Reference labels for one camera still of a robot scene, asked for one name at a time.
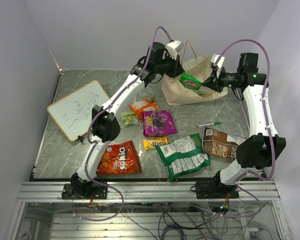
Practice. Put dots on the green Chuba cassava chips bag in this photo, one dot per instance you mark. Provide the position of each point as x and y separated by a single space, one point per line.
190 82

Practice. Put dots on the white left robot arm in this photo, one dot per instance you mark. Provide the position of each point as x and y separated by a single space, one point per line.
104 128

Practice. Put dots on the red green marker pen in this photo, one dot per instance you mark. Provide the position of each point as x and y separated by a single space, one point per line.
208 124

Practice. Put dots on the red Doritos bag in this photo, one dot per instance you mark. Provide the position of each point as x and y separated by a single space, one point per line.
120 159

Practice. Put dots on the aluminium table frame rail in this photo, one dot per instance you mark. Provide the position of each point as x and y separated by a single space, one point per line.
142 192

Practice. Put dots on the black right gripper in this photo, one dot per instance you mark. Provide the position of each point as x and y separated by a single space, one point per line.
214 81

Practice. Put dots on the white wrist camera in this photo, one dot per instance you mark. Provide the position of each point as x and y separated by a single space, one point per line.
216 62
174 46

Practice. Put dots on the purple grape candy bag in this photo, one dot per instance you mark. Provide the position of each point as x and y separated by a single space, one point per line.
158 123

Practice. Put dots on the orange snack packet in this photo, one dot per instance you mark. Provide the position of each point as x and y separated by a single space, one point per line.
148 104

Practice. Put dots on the brown snack bag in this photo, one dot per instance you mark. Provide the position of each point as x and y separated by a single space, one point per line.
220 144

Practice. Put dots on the beige paper bag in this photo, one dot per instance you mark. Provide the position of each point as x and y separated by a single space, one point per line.
198 67

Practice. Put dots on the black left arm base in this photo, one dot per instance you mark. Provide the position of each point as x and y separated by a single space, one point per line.
79 189

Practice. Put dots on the yellow framed whiteboard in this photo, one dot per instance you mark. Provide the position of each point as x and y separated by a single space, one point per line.
73 113

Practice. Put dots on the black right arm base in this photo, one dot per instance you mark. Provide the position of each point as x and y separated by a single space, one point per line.
212 188

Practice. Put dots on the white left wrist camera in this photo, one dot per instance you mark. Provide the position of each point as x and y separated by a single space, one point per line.
174 46

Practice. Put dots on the yellow M&M's packet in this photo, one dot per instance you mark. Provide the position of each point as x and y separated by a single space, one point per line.
152 143

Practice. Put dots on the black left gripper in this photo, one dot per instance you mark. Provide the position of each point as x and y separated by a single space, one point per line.
177 68

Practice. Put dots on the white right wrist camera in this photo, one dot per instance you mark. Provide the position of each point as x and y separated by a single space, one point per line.
216 62

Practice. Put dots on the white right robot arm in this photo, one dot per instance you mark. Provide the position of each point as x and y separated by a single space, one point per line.
264 145

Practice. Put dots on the small light green packet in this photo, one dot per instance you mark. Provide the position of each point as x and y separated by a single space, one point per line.
130 119

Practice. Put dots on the dark green chips bag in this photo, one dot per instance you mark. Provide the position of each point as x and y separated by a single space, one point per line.
183 156

